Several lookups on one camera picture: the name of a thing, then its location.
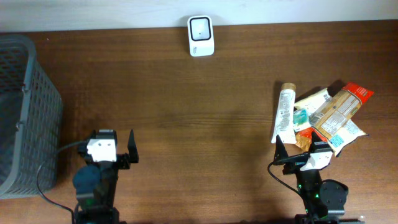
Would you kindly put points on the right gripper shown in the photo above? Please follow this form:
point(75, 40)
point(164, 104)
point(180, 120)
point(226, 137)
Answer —
point(293, 163)

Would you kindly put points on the orange pasta package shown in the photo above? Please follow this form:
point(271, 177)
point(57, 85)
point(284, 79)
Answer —
point(335, 115)

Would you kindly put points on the teal tissue pack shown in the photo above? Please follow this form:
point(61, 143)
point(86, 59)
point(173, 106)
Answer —
point(301, 120)

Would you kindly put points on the white cream tube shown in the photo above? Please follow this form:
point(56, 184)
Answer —
point(283, 126)

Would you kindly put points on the cream snack bag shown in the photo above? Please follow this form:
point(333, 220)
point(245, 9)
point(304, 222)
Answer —
point(345, 137)

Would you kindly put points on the white barcode scanner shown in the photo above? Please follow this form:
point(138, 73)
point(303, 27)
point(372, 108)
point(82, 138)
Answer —
point(200, 36)

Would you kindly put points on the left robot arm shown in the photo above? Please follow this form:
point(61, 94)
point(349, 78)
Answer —
point(95, 184)

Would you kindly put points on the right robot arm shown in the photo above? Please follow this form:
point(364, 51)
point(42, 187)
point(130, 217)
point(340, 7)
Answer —
point(323, 200)

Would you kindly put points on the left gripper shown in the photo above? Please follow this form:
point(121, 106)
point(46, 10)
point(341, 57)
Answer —
point(124, 158)

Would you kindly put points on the dark grey plastic basket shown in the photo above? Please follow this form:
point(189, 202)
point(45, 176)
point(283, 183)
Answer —
point(31, 119)

